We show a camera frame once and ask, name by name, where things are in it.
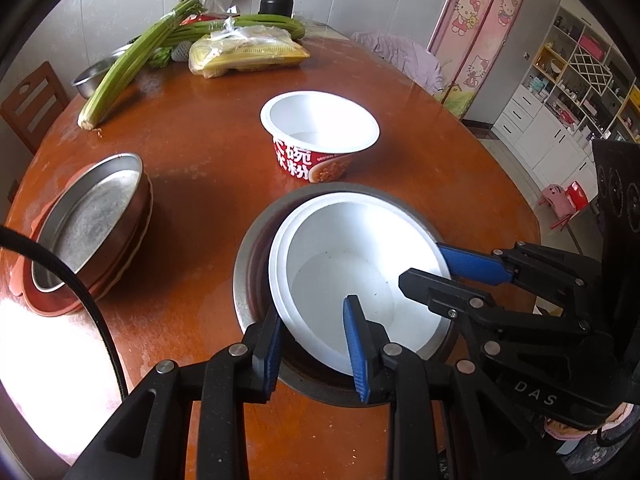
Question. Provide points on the round steel pan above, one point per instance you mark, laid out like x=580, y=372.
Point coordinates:
x=85, y=220

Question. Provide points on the bag of corn cobs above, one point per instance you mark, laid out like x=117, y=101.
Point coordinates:
x=240, y=55

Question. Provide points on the large celery bunch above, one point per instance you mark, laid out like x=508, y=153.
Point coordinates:
x=120, y=70

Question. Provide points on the thin celery bunch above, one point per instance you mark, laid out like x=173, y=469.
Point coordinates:
x=270, y=22

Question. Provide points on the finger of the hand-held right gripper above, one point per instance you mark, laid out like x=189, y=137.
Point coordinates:
x=440, y=292
x=470, y=262

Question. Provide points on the red child chair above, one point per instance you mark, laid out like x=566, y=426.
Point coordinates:
x=580, y=195

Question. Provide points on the steel bowl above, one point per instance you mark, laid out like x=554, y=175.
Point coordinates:
x=247, y=285

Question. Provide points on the white shelf cabinet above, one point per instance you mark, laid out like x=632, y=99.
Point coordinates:
x=530, y=125

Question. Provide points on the purple cloth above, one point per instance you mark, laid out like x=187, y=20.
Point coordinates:
x=400, y=55

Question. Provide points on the pink plastic plate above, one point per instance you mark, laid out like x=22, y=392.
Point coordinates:
x=122, y=270

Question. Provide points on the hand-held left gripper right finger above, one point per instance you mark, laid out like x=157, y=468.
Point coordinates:
x=355, y=355

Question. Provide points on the fruit in foam net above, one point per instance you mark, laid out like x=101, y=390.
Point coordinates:
x=181, y=52

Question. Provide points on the wall socket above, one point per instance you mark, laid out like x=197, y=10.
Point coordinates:
x=13, y=191

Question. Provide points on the brown wooden chair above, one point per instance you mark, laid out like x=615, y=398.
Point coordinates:
x=45, y=80

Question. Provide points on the orange plastic bowl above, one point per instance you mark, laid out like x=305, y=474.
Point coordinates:
x=60, y=302

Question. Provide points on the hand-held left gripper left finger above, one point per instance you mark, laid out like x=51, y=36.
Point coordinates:
x=270, y=360

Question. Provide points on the pink child stool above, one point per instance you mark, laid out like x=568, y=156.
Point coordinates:
x=555, y=197

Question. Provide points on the pink cat print wardrobe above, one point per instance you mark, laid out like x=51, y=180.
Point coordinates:
x=480, y=35

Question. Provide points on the steel basin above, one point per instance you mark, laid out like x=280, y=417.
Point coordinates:
x=92, y=80

